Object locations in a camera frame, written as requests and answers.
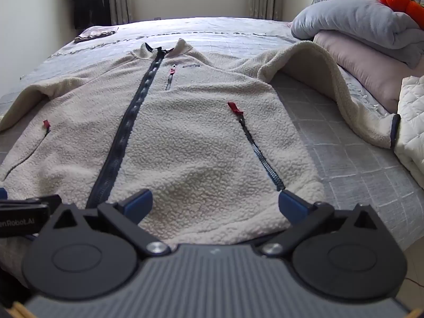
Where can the grey checked bedspread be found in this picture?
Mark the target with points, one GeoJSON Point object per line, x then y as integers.
{"type": "Point", "coordinates": [347, 159]}

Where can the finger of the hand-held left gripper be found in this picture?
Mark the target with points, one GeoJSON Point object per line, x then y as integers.
{"type": "Point", "coordinates": [2, 193]}

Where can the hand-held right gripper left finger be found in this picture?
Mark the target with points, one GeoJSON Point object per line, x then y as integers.
{"type": "Point", "coordinates": [139, 203]}

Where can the dark hanging clothes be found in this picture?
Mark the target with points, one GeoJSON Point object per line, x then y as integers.
{"type": "Point", "coordinates": [89, 0]}

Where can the orange plush toy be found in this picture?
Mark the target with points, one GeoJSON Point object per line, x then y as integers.
{"type": "Point", "coordinates": [402, 3]}

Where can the pink pillow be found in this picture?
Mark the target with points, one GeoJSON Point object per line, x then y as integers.
{"type": "Point", "coordinates": [364, 69]}

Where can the lilac pillow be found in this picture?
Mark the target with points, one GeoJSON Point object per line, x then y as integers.
{"type": "Point", "coordinates": [347, 20]}

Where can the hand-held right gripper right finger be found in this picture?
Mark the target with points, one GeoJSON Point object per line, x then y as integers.
{"type": "Point", "coordinates": [293, 207]}

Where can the white quilted blanket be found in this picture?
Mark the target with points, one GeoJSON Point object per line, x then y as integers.
{"type": "Point", "coordinates": [412, 122]}

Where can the cream fleece zip jacket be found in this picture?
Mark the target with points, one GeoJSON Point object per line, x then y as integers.
{"type": "Point", "coordinates": [192, 139]}

